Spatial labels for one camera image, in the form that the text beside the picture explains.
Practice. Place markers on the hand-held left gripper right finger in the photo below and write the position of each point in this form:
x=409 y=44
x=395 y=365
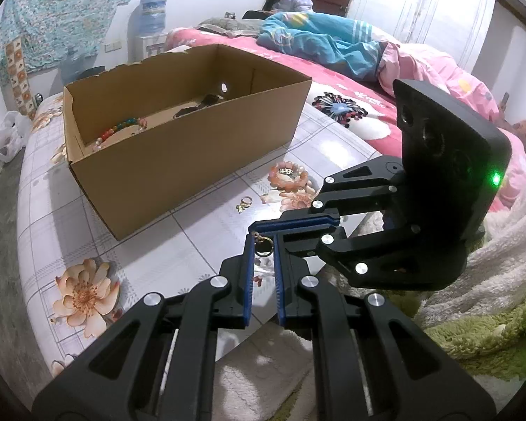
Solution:
x=279 y=289

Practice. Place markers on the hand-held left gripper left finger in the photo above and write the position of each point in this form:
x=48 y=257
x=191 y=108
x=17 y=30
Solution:
x=247 y=280

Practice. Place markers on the white water dispenser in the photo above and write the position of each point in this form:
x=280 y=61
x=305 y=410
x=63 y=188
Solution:
x=151 y=44

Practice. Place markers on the blue printed blanket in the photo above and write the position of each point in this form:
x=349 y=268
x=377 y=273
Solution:
x=315 y=37

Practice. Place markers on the orange patterned wall cloth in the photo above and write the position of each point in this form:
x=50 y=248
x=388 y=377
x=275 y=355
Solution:
x=16 y=74

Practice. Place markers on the pink floral bedsheet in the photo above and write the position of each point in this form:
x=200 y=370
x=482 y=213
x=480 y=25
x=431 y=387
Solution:
x=333 y=92

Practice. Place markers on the teal printed wall cloth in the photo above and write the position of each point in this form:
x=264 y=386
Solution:
x=61 y=8

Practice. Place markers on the small dark bottle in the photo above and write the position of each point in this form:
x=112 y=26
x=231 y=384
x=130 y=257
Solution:
x=38 y=99

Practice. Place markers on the blue water bottle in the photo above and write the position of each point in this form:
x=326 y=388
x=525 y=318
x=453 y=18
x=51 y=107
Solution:
x=152 y=13

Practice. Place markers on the small dark jar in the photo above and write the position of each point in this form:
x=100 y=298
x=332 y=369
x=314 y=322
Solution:
x=231 y=15

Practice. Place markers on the white wall socket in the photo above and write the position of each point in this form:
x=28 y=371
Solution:
x=113 y=46

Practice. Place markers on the pale blue container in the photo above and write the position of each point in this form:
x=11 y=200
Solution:
x=81 y=65

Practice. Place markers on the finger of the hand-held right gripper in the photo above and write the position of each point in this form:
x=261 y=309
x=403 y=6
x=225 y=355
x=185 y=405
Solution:
x=355 y=175
x=390 y=254

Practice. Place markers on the brown cardboard box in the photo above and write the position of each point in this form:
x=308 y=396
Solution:
x=179 y=162

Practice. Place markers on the grey fuzzy blanket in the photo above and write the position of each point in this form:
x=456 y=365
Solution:
x=227 y=27

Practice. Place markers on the white and green fleece robe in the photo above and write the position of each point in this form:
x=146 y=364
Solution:
x=486 y=280

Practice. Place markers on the white plastic bag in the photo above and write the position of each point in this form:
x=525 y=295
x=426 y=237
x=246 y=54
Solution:
x=10 y=138

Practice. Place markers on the black wrist watch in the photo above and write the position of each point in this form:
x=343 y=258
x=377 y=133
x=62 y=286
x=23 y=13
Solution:
x=210 y=98

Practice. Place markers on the black phone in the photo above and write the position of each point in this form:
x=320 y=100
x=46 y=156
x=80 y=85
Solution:
x=505 y=101

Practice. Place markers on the white wardrobe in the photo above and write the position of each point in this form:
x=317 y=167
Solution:
x=420 y=13

